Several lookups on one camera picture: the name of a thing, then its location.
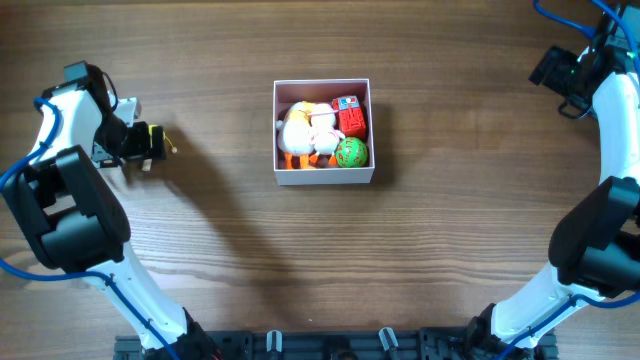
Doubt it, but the yellow rattle drum toy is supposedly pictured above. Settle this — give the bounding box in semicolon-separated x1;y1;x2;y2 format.
141;130;178;172

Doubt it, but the white plush duck yellow hat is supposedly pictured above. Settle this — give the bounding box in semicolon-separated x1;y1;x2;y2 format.
276;101;315;170

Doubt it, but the white duck with pink hat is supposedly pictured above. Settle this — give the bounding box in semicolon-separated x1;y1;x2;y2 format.
309;103;346;167

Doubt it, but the green ball with red numbers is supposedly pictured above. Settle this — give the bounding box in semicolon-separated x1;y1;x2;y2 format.
335;137;369;168

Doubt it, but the red toy fire truck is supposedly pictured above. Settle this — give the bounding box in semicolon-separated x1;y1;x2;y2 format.
332;95;367;140

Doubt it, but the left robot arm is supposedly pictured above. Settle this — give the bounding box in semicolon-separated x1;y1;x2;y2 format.
1;61;223;359

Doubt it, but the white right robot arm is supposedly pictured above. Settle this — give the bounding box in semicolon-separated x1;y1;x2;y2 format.
461;0;639;359

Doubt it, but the white box with pink interior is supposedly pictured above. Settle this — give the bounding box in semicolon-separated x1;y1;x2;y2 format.
272;78;376;185

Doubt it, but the white wrist camera, left arm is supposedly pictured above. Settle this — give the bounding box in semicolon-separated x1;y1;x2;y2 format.
114;97;141;127

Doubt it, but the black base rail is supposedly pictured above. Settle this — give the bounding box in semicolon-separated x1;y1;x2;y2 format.
113;324;559;360

